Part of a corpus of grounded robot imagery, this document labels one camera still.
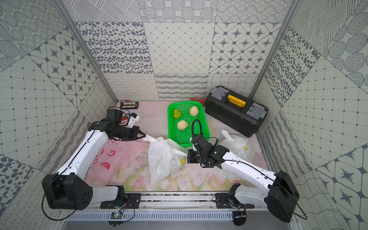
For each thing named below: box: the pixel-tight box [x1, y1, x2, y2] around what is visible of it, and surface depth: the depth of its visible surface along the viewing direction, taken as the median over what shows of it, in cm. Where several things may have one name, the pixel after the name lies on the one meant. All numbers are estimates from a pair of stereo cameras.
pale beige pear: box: [177, 120, 189, 131], surface depth 101 cm
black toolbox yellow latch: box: [204, 85, 269, 138], surface depth 97 cm
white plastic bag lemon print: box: [219, 129, 255, 163], surface depth 83 cm
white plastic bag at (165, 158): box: [142, 135, 188, 184], surface depth 77 cm
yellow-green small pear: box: [173, 108, 182, 119], surface depth 109 cm
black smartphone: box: [119, 101, 139, 110], surface depth 119 cm
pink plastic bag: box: [84, 138, 143, 185], surface depth 83 cm
